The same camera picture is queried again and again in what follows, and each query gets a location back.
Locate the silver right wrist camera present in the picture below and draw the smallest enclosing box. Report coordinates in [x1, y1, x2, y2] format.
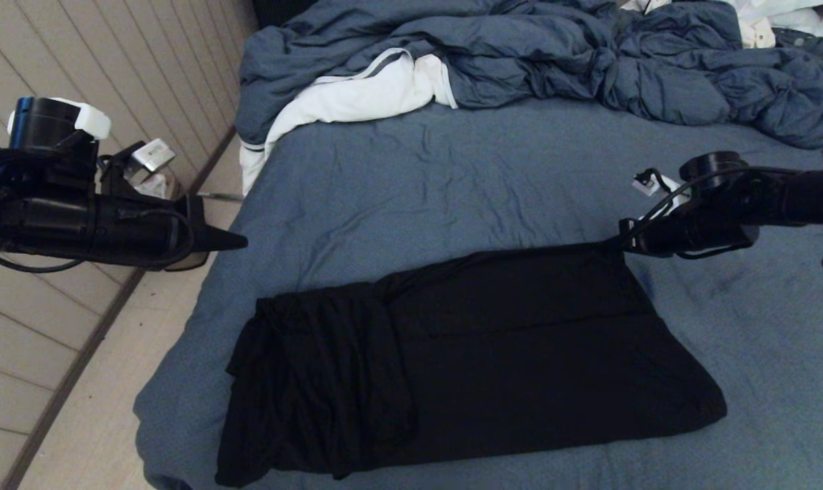
[633, 170, 694, 218]

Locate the crumpled blue duvet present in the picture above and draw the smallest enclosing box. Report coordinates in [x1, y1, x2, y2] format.
[235, 0, 823, 152]

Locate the black moon print t-shirt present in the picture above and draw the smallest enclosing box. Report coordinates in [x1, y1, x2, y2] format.
[216, 240, 727, 487]

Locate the blue bed sheet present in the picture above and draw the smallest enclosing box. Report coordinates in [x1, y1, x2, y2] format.
[134, 95, 823, 490]

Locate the white pillow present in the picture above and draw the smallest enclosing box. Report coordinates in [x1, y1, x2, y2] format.
[721, 0, 823, 39]

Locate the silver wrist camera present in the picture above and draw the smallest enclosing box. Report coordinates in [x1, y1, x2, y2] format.
[131, 138, 177, 173]
[633, 170, 694, 218]

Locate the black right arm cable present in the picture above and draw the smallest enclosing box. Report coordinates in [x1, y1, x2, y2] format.
[616, 167, 823, 285]

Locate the brown trash bin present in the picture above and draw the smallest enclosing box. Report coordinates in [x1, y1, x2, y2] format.
[129, 174, 213, 273]

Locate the white garment with grey stripe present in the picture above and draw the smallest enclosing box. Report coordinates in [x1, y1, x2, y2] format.
[239, 49, 458, 197]

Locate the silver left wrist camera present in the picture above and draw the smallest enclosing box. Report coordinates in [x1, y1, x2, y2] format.
[131, 138, 177, 173]

